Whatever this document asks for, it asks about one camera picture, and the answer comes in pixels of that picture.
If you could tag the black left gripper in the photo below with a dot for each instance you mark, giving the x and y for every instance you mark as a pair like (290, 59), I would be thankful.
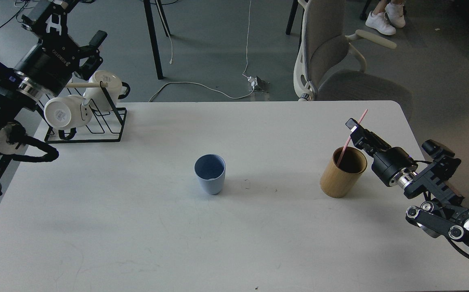
(52, 66)

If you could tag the white sneaker right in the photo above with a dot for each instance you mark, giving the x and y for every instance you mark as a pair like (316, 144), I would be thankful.
(395, 13)

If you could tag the white mug rear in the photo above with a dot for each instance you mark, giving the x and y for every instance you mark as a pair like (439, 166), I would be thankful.
(116, 88)

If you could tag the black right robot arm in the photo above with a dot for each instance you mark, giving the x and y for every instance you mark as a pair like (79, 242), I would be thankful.
(441, 213)

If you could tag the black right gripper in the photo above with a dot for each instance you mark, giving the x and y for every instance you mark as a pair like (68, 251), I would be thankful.
(387, 161)

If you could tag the bamboo cylinder holder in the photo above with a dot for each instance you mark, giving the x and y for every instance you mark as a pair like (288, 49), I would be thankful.
(342, 172)

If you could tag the pink chopstick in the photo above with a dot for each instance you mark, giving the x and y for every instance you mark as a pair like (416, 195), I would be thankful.
(348, 140)

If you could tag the white sneaker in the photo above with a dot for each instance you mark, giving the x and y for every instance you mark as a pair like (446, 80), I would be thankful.
(395, 13)
(380, 23)

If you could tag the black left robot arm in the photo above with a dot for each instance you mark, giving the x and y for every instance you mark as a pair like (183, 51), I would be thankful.
(17, 93)

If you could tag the blue plastic cup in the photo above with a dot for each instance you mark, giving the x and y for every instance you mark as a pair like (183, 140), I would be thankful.
(210, 171)

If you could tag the white mug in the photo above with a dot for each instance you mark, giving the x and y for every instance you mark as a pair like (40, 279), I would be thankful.
(116, 88)
(65, 114)

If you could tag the white mug front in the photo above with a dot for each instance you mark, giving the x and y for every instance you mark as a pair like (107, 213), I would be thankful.
(65, 114)

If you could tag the grey office chair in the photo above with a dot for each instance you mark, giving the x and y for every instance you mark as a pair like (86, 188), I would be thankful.
(329, 68)

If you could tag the white sneaker left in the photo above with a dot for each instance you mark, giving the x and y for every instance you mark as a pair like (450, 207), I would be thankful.
(380, 23)

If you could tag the black wire mug rack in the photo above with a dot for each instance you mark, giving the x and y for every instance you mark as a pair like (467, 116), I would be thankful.
(103, 128)

